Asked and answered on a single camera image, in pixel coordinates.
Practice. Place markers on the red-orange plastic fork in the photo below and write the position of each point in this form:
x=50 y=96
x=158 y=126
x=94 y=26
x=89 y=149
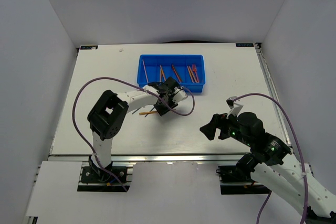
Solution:
x=194 y=68

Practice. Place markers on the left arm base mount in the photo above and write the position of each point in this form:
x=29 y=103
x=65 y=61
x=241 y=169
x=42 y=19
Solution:
x=90 y=181

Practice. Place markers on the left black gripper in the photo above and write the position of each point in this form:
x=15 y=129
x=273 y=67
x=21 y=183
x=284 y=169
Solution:
x=161 y=111

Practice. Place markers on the blue divided plastic tray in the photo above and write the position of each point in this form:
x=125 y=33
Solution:
x=153 y=62

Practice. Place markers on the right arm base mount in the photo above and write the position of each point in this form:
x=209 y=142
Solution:
x=234 y=183

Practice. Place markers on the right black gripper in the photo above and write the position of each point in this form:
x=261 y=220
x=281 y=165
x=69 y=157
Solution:
x=219 y=121

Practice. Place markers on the dark blue plastic knife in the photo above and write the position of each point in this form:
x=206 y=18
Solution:
x=174 y=69

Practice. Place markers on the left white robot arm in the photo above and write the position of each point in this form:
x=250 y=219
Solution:
x=107 y=115

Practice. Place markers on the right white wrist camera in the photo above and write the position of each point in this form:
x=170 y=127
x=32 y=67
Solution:
x=235 y=107

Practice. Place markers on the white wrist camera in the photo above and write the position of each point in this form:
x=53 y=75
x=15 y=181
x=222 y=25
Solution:
x=235 y=107
x=179 y=95

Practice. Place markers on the red-orange plastic knife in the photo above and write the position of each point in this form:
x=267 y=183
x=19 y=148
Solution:
x=180 y=80

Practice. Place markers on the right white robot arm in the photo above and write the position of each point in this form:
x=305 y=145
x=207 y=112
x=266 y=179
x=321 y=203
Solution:
x=270 y=162

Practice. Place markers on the orange chopstick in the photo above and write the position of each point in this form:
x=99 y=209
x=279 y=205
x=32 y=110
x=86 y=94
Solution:
x=147 y=113
x=145 y=72

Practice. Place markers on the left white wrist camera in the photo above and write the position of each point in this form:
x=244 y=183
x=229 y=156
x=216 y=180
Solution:
x=179 y=95

